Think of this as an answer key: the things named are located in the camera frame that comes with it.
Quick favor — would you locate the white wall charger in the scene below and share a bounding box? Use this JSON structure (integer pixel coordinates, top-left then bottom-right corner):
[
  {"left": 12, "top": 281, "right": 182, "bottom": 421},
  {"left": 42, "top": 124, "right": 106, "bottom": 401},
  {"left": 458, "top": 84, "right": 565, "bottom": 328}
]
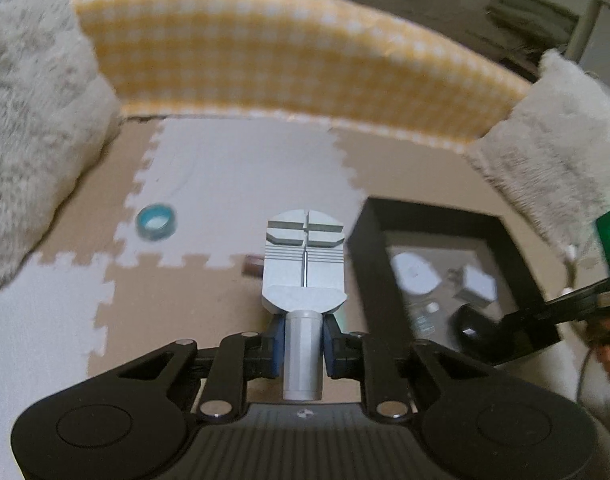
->
[{"left": 452, "top": 265, "right": 497, "bottom": 306}]

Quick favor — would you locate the yellow checkered blanket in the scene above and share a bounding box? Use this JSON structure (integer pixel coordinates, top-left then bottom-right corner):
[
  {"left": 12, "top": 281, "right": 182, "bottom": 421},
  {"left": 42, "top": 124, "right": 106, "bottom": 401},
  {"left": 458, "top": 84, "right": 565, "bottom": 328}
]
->
[{"left": 66, "top": 0, "right": 534, "bottom": 154}]

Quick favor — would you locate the white round device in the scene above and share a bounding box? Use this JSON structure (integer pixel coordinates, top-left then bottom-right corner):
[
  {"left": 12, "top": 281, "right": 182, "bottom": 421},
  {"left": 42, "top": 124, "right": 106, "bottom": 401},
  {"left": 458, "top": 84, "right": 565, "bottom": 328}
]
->
[{"left": 390, "top": 252, "right": 441, "bottom": 295}]

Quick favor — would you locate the large white fluffy pillow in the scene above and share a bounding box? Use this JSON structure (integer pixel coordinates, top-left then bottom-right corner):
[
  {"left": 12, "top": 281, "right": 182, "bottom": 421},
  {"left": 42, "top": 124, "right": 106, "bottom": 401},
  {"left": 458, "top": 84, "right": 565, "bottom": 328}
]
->
[{"left": 0, "top": 0, "right": 122, "bottom": 307}]

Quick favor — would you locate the stack of folded blankets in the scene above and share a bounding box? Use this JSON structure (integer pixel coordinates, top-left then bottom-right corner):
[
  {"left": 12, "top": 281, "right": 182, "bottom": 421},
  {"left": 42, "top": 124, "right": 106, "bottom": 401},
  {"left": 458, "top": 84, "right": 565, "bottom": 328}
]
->
[{"left": 485, "top": 0, "right": 582, "bottom": 27}]

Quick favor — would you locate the small white fluffy pillow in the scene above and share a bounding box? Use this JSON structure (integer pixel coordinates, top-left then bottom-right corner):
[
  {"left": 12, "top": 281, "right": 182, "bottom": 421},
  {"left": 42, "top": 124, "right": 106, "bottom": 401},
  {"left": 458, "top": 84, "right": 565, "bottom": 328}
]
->
[{"left": 466, "top": 48, "right": 610, "bottom": 262}]

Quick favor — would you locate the white foam mat tile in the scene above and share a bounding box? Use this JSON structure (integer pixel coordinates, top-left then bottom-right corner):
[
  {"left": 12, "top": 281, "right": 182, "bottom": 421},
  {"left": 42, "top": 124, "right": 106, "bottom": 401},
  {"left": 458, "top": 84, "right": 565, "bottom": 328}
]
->
[
  {"left": 116, "top": 117, "right": 370, "bottom": 282},
  {"left": 0, "top": 251, "right": 116, "bottom": 466}
]

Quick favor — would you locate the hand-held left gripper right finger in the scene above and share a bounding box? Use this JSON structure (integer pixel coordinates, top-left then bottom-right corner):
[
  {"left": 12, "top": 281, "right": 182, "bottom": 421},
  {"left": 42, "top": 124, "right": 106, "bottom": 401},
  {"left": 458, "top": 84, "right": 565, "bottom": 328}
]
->
[{"left": 323, "top": 317, "right": 494, "bottom": 420}]

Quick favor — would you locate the grey watch link tool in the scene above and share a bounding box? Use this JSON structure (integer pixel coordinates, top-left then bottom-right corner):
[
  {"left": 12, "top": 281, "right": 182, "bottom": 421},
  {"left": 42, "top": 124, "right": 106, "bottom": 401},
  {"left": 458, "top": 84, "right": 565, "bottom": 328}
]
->
[{"left": 259, "top": 210, "right": 346, "bottom": 401}]

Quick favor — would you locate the tan foam mat tile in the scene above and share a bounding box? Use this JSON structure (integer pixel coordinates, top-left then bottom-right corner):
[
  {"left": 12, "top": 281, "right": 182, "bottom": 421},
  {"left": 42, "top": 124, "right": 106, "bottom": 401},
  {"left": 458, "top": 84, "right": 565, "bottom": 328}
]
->
[{"left": 329, "top": 127, "right": 573, "bottom": 281}]

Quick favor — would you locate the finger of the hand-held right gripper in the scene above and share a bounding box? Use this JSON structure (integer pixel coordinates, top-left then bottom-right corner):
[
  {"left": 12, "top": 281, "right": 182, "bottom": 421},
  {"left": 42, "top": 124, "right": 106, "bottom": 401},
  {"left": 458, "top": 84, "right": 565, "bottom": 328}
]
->
[{"left": 499, "top": 279, "right": 610, "bottom": 334}]

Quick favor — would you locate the black box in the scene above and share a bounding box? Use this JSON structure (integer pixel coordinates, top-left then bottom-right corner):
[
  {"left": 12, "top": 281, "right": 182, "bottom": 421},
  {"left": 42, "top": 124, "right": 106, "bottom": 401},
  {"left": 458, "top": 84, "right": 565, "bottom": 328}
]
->
[{"left": 347, "top": 197, "right": 562, "bottom": 367}]

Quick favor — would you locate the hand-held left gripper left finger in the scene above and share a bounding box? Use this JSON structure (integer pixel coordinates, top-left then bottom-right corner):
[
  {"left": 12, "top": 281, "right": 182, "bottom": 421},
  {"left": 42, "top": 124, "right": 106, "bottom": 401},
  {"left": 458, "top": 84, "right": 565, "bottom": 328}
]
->
[{"left": 116, "top": 317, "right": 288, "bottom": 420}]

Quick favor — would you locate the teal tape roll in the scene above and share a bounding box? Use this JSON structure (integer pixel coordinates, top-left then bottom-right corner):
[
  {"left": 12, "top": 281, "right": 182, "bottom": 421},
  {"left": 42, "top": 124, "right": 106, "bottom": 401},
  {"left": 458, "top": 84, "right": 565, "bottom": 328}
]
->
[{"left": 135, "top": 201, "right": 180, "bottom": 240}]

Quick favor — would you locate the white door frame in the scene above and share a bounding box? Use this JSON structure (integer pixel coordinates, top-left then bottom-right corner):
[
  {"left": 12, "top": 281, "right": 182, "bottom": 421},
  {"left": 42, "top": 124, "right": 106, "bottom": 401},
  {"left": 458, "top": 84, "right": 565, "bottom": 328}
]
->
[{"left": 566, "top": 0, "right": 610, "bottom": 63}]

